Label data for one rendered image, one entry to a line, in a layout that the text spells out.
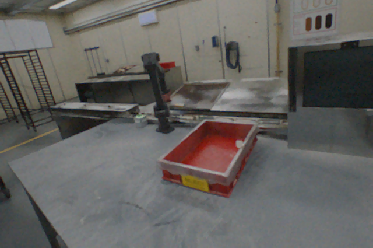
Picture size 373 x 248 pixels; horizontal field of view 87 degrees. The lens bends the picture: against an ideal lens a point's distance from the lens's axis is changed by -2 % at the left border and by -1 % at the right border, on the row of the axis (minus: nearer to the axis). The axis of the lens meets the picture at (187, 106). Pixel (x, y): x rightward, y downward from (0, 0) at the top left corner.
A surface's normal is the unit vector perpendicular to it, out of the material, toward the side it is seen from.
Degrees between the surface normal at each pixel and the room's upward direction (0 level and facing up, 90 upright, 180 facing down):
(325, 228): 0
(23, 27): 90
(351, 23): 90
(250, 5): 90
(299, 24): 90
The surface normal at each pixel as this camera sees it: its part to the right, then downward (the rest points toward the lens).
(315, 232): -0.15, -0.94
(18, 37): 0.86, 0.03
